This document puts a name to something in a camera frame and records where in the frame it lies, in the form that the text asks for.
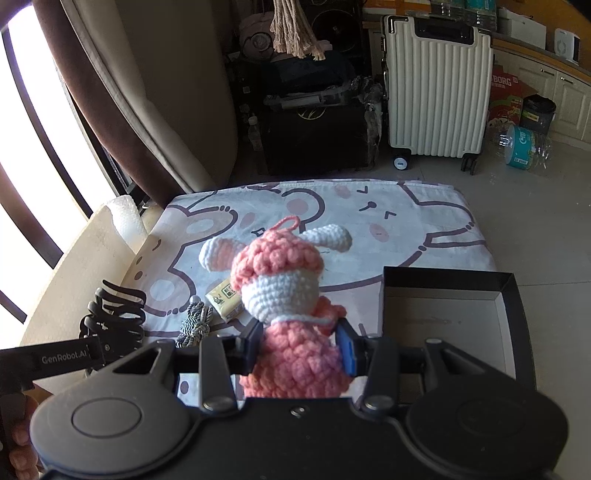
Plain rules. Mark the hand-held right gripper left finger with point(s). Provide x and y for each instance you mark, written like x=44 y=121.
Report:
x=253 y=345

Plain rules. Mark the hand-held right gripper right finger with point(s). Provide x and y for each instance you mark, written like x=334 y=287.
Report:
x=346 y=351

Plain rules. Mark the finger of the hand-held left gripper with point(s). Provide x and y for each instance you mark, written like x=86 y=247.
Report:
x=109 y=350

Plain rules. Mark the black hair claw clip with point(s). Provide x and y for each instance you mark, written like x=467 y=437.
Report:
x=115 y=314

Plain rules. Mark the yellow tissue packet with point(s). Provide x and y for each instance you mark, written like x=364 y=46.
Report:
x=226 y=300

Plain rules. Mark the pink crochet bunny doll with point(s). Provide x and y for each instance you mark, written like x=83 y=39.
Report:
x=286 y=300

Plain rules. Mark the grey knitted hat with pompoms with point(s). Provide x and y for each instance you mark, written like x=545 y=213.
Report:
x=196 y=323

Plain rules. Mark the black cardboard box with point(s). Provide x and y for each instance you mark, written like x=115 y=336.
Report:
x=452 y=323

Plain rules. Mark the person's left hand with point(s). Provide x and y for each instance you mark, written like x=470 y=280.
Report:
x=23 y=443

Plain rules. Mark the white paper towel rolls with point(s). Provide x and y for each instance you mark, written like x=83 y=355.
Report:
x=74 y=281

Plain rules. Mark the printed bear blanket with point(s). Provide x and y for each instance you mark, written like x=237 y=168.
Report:
x=346 y=207

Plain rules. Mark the clear plastic bottle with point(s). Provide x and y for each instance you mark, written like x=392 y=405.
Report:
x=254 y=134

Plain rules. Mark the black amplifier cabinet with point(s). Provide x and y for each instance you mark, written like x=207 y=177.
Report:
x=318 y=134

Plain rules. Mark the black window railing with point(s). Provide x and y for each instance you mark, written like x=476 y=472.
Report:
x=27 y=120

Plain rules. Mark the beige curtain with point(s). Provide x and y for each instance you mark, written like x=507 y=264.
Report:
x=175 y=92

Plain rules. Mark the teal plastic container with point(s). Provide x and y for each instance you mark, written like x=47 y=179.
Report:
x=524 y=147

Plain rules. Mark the brown curtain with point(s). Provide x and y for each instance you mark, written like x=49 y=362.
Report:
x=101 y=78

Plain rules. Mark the white ribbed suitcase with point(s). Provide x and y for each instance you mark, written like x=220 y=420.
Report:
x=436 y=87

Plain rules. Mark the red cardboard box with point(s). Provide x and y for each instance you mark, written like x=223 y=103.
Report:
x=505 y=99

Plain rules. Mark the pink plush bag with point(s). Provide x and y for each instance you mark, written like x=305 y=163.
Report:
x=256 y=39

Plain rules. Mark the black trash bin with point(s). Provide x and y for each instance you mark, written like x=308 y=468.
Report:
x=539 y=113

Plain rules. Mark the black speaker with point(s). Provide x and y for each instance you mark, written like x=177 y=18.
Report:
x=337 y=27

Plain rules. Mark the cream cabinet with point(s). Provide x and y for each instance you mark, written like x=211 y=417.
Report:
x=561 y=92

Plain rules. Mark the white carton box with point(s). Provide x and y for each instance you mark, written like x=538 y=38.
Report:
x=521 y=27

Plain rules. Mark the white small appliance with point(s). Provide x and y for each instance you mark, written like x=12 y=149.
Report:
x=567 y=45

